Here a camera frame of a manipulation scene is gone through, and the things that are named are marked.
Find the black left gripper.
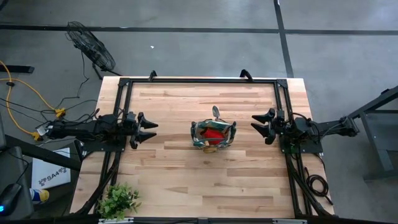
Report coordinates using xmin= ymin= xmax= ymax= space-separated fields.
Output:
xmin=123 ymin=111 xmax=159 ymax=149

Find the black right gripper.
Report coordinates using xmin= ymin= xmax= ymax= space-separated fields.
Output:
xmin=250 ymin=108 xmax=292 ymax=146

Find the cream green gardening bag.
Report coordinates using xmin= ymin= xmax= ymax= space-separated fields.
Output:
xmin=190 ymin=119 xmax=238 ymax=154

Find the red gardening glove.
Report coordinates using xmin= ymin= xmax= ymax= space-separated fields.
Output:
xmin=201 ymin=128 xmax=226 ymax=146

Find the green potted plant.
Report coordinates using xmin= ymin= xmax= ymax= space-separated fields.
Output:
xmin=97 ymin=182 xmax=143 ymax=222

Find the black floor fan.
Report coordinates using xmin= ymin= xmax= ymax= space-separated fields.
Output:
xmin=64 ymin=20 xmax=123 ymax=80

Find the white cardboard box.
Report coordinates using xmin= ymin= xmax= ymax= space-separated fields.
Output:
xmin=30 ymin=147 xmax=72 ymax=190

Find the yellow blue white bottle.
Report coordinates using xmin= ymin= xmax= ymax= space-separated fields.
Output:
xmin=29 ymin=187 xmax=50 ymax=205

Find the dark grey desk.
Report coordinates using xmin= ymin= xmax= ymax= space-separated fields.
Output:
xmin=0 ymin=111 xmax=82 ymax=224

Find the black floor bar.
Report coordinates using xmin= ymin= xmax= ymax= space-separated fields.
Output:
xmin=0 ymin=64 xmax=35 ymax=75

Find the black computer mouse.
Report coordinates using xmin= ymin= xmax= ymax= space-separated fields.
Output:
xmin=0 ymin=182 xmax=23 ymax=217

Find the black table frame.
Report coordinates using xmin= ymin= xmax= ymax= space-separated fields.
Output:
xmin=70 ymin=76 xmax=336 ymax=224

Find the yellow extension cable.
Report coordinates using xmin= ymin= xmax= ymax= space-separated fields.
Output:
xmin=0 ymin=60 xmax=67 ymax=141

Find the black fan power cable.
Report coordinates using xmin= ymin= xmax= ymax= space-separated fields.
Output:
xmin=57 ymin=51 xmax=99 ymax=110

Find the coiled black cable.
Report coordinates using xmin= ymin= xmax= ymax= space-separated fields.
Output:
xmin=303 ymin=166 xmax=334 ymax=206

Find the silver metal bracket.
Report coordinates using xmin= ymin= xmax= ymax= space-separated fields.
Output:
xmin=271 ymin=218 xmax=308 ymax=224
xmin=98 ymin=217 xmax=135 ymax=224

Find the grey metal table frame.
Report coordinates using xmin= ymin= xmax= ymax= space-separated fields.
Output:
xmin=341 ymin=84 xmax=398 ymax=182

